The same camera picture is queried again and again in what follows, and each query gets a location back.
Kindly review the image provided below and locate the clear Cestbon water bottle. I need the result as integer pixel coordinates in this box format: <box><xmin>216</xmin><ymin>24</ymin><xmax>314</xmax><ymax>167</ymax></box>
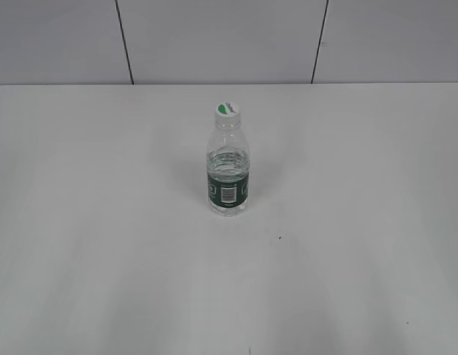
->
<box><xmin>206</xmin><ymin>122</ymin><xmax>250</xmax><ymax>217</ymax></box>

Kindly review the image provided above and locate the white green bottle cap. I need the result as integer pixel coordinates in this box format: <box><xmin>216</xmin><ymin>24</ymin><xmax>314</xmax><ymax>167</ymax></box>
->
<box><xmin>215</xmin><ymin>101</ymin><xmax>240</xmax><ymax>126</ymax></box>

